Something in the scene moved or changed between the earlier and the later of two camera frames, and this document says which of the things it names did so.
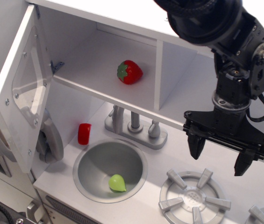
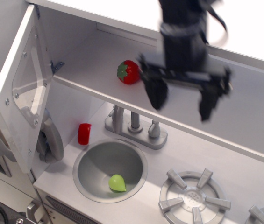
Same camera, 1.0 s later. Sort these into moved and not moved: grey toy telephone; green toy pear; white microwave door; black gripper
Moved: black gripper
Not moved: grey toy telephone; white microwave door; green toy pear
